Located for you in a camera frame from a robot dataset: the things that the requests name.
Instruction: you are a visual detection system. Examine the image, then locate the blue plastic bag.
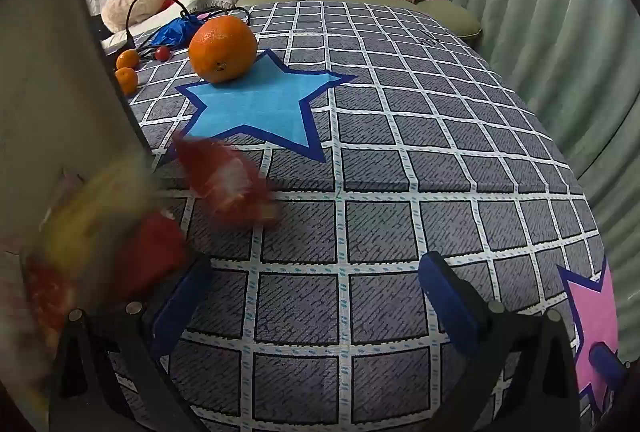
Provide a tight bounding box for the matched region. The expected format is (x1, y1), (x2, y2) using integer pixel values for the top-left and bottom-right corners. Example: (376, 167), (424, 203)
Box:
(150, 16), (203, 48)

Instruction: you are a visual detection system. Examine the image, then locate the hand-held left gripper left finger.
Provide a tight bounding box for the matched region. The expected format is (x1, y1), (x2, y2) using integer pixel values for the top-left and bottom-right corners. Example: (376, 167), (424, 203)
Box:
(48, 254), (213, 432)

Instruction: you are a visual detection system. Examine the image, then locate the pale green curtain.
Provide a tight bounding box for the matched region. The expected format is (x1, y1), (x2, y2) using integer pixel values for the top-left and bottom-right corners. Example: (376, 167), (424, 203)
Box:
(407, 0), (640, 363)

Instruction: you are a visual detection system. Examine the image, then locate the blue star patch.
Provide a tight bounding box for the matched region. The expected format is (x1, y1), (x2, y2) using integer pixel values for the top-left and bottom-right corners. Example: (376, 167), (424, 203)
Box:
(175, 49), (358, 163)

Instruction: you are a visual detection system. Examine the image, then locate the large orange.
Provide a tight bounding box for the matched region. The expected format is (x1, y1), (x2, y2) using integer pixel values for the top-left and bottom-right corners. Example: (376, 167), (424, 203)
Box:
(188, 15), (258, 84)

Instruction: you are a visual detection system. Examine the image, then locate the small red snack packet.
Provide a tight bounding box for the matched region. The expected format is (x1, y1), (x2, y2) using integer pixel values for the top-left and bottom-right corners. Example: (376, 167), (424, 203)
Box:
(172, 132), (281, 227)

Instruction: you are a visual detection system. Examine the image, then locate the dark grey storage box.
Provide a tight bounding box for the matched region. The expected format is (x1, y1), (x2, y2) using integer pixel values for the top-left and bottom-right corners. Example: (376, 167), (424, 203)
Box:
(0, 0), (156, 263)

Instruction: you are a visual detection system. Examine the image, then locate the yellow biscuit packet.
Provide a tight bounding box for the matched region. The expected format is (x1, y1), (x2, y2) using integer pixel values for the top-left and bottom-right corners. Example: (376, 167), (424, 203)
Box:
(42, 157), (153, 270)

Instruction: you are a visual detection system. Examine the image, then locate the black cable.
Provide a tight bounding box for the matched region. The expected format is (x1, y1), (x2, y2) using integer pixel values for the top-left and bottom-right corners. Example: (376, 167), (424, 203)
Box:
(125, 0), (251, 58)

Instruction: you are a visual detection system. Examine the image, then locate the pink star patch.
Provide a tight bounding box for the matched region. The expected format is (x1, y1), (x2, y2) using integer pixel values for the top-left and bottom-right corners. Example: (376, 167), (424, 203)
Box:
(556, 257), (621, 413)

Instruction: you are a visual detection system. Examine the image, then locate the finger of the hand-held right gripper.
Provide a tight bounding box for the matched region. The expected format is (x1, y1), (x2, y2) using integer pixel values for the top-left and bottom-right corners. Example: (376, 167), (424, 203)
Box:
(589, 343), (632, 393)

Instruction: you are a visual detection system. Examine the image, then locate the grey checked tablecloth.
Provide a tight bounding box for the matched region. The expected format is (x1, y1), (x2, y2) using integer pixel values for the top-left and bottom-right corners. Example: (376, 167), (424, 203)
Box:
(102, 2), (621, 432)

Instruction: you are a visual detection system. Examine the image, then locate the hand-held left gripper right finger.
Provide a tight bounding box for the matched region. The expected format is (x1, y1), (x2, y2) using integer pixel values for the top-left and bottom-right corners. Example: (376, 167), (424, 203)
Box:
(419, 252), (582, 432)

